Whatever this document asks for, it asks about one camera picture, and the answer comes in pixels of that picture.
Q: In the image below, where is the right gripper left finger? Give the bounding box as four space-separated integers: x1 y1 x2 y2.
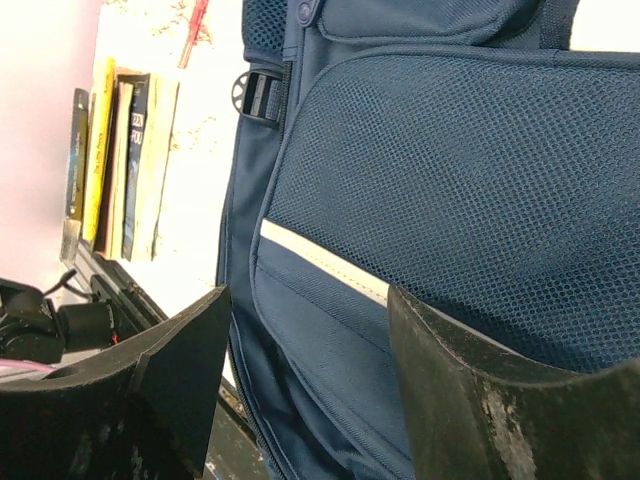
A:
1 286 231 479

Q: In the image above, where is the blue landscape book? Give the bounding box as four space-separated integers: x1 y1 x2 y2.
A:
122 74 151 260

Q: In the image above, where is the navy blue student backpack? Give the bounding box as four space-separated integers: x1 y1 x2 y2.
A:
217 1 639 479

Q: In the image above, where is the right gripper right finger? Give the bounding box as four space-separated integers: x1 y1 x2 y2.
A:
388 287 639 479

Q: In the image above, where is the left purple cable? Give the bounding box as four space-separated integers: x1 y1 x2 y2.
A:
0 357 54 376

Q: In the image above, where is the yellow notebook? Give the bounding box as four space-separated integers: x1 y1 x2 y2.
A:
82 57 115 244

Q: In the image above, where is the dark fantasy book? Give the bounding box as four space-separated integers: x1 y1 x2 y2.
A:
60 88 89 263

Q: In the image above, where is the black metal base rail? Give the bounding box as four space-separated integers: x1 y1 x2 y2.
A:
65 241 269 479

